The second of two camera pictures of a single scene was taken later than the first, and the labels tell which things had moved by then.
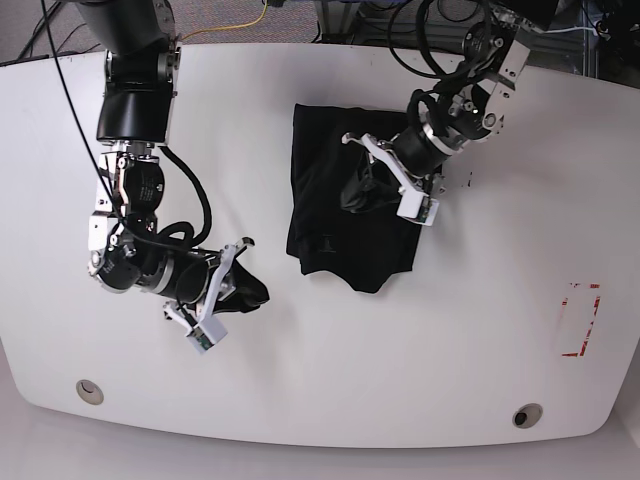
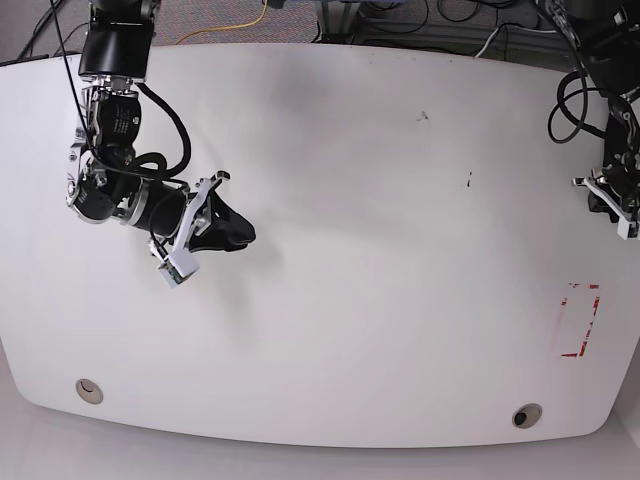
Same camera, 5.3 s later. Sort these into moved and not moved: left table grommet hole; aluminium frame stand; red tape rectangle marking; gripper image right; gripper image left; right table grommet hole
Moved: gripper image left; gripper image right
Not moved: aluminium frame stand; right table grommet hole; left table grommet hole; red tape rectangle marking
